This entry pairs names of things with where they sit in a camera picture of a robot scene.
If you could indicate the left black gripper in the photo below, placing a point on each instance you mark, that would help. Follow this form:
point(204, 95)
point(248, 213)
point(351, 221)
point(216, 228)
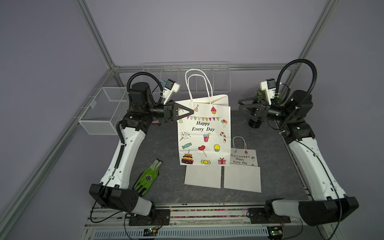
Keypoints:
point(171, 112)

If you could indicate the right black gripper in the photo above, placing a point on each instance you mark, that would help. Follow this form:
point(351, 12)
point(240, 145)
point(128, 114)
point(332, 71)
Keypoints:
point(264, 109)

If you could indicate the white party paper bag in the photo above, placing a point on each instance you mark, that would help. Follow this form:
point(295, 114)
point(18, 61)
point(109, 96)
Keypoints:
point(243, 173)

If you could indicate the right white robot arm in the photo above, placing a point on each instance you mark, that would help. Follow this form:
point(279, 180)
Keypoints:
point(329, 202)

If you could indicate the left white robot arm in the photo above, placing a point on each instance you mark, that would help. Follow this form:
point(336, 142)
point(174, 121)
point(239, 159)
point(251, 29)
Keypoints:
point(113, 191)

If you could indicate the artificial plant in black vase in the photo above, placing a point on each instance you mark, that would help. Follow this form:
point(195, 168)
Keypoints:
point(276, 113)

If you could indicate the green work glove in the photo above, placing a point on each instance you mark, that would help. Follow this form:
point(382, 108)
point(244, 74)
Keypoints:
point(147, 178)

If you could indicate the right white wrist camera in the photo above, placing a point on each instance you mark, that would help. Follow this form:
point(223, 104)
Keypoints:
point(268, 89)

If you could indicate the white wire wall shelf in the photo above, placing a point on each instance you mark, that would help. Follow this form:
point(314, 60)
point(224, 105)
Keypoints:
point(215, 75)

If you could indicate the white wire basket on left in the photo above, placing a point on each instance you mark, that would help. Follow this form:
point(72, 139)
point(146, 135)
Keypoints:
point(107, 107)

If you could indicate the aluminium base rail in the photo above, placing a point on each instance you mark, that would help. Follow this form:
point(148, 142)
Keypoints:
point(195, 221)

